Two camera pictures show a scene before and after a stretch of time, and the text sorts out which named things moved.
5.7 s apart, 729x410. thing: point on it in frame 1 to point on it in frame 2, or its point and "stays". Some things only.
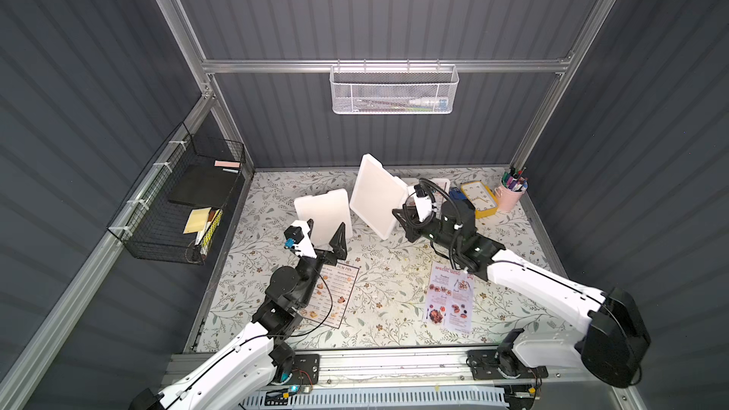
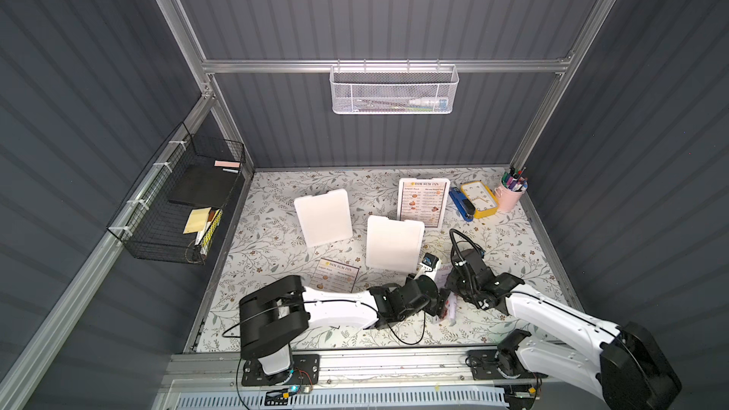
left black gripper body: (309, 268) to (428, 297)
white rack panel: (328, 212) stays
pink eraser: (226, 163) stays
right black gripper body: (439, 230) to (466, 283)
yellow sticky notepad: (197, 220) stays
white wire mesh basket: (393, 89) stays
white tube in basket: (441, 102) stays
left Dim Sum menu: (330, 293) stays
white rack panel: (377, 195) to (394, 245)
